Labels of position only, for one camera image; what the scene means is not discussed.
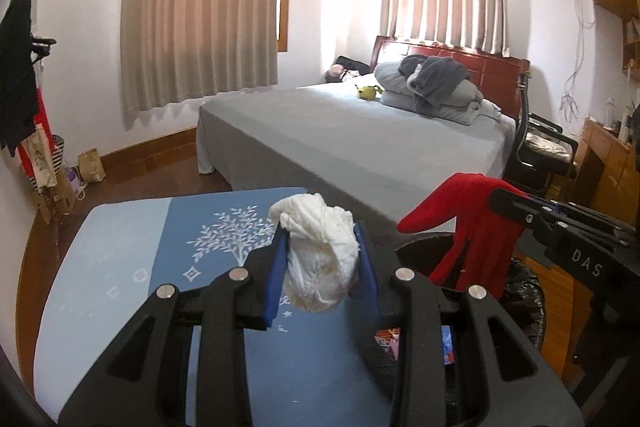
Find blue patterned table cloth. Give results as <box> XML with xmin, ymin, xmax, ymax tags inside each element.
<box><xmin>34</xmin><ymin>187</ymin><xmax>390</xmax><ymax>426</ymax></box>

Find grey covered bed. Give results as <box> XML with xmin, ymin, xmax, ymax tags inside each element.
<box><xmin>196</xmin><ymin>83</ymin><xmax>515</xmax><ymax>241</ymax></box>

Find black bag behind bed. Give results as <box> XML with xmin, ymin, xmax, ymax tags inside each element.
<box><xmin>324</xmin><ymin>55</ymin><xmax>371</xmax><ymax>83</ymax></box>

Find black hanging coat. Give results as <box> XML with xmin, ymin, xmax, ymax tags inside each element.
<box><xmin>0</xmin><ymin>0</ymin><xmax>39</xmax><ymax>157</ymax></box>

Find brown paper bag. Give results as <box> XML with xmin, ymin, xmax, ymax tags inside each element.
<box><xmin>77</xmin><ymin>148</ymin><xmax>106</xmax><ymax>183</ymax></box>

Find red hanging bag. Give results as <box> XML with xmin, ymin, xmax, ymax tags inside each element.
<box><xmin>17</xmin><ymin>88</ymin><xmax>56</xmax><ymax>191</ymax></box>

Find left beige curtain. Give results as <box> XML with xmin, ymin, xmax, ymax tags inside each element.
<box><xmin>120</xmin><ymin>0</ymin><xmax>278</xmax><ymax>115</ymax></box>

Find dark grey blanket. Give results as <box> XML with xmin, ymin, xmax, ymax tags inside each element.
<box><xmin>398</xmin><ymin>54</ymin><xmax>471</xmax><ymax>115</ymax></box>

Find white tissue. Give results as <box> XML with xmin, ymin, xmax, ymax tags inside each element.
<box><xmin>269</xmin><ymin>193</ymin><xmax>360</xmax><ymax>313</ymax></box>

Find yellow green plush toy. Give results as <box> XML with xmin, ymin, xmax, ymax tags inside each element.
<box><xmin>356</xmin><ymin>86</ymin><xmax>383</xmax><ymax>101</ymax></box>

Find grey pillow stack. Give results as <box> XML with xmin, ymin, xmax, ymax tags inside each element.
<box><xmin>373</xmin><ymin>62</ymin><xmax>502</xmax><ymax>126</ymax></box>

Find black office chair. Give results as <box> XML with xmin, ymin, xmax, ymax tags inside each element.
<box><xmin>503</xmin><ymin>72</ymin><xmax>578</xmax><ymax>196</ymax></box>

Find beige tote bag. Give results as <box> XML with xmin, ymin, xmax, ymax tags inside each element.
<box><xmin>21</xmin><ymin>124</ymin><xmax>58</xmax><ymax>192</ymax></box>

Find red wooden headboard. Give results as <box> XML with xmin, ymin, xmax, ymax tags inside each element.
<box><xmin>370</xmin><ymin>36</ymin><xmax>530</xmax><ymax>119</ymax></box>

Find black trash bin with bag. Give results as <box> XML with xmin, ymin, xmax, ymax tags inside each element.
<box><xmin>359</xmin><ymin>231</ymin><xmax>548</xmax><ymax>427</ymax></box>

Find white hanging cables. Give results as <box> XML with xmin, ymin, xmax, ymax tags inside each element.
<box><xmin>558</xmin><ymin>0</ymin><xmax>597</xmax><ymax>124</ymax></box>

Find blue plastic bag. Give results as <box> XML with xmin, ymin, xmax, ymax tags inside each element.
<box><xmin>440</xmin><ymin>325</ymin><xmax>456</xmax><ymax>365</ymax></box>

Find wooden desk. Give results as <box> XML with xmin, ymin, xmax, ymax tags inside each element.
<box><xmin>570</xmin><ymin>120</ymin><xmax>639</xmax><ymax>225</ymax></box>

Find red sock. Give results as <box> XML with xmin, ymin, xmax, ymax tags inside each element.
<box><xmin>397</xmin><ymin>172</ymin><xmax>525</xmax><ymax>299</ymax></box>

